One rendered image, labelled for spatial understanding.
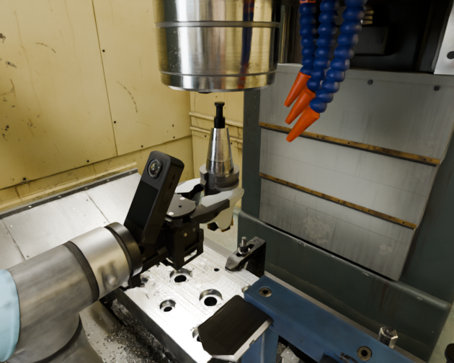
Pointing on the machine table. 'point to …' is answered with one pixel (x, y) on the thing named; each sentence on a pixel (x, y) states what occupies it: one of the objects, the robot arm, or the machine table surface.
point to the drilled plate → (174, 333)
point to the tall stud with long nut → (388, 336)
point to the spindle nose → (217, 44)
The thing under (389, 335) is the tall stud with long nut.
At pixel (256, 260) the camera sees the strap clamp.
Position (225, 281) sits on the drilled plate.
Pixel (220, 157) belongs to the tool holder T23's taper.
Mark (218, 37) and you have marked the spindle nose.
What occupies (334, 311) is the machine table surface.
